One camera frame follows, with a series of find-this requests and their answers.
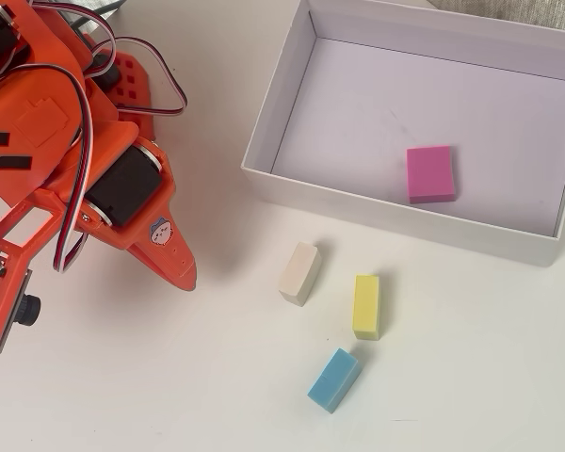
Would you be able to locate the orange gripper body, black servo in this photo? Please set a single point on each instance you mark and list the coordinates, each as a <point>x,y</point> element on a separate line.
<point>124,185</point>

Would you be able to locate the blue foam cuboid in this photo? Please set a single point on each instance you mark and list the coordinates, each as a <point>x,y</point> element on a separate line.
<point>333,380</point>

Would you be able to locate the wrist camera on orange mount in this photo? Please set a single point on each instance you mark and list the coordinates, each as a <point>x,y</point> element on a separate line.
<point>28,308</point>

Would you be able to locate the small cartoon face sticker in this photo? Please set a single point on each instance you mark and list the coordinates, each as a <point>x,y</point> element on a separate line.
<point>161,233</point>

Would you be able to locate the yellow foam cuboid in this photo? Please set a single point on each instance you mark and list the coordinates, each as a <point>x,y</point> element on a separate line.
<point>365,306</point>

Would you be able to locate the orange robot base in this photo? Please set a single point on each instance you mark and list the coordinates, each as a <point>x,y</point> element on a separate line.
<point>143,99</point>

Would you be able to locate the cream foam cuboid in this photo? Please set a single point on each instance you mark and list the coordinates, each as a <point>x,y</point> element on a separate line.
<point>299,274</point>

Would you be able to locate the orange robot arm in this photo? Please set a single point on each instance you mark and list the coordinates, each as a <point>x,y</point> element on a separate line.
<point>42,122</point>

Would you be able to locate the pink foam cuboid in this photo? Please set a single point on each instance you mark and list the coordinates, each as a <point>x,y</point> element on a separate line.
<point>431,173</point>

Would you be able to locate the white cardboard box bin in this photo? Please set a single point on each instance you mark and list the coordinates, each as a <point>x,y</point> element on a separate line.
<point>358,103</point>

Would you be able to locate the black table clamp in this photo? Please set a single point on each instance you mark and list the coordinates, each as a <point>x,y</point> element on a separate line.
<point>107,73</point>

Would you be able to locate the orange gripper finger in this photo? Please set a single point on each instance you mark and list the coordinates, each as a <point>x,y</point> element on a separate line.
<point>169,263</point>

